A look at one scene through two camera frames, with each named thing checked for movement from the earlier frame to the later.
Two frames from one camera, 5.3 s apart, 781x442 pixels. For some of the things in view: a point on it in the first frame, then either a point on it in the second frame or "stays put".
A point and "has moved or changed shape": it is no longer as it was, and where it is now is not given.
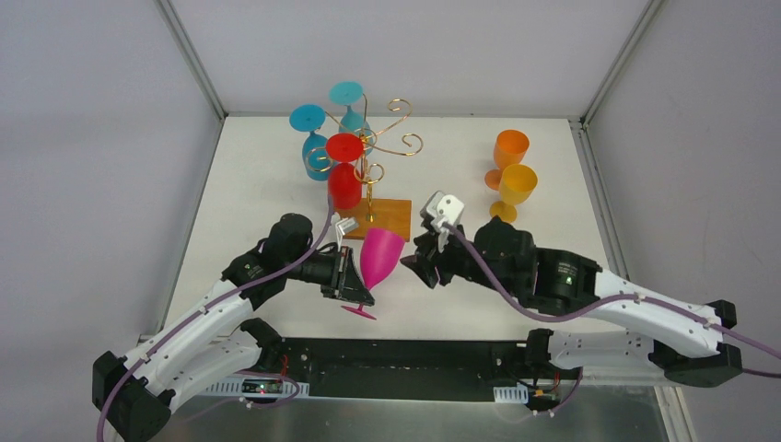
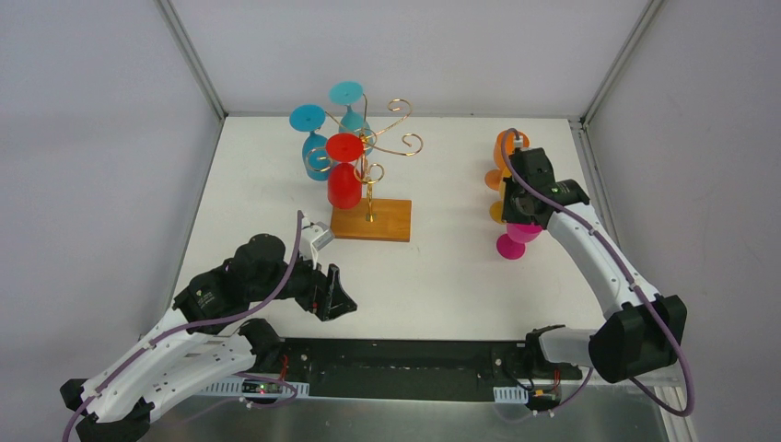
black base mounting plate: (407, 369) stays put
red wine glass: (345, 178) stays put
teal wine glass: (346, 93) stays put
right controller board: (542, 401) stays put
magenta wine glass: (380, 250) has moved or changed shape
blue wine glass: (315, 155) stays put
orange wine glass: (509, 148) stays put
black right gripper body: (440, 262) → (531, 166)
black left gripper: (342, 273) → (323, 290)
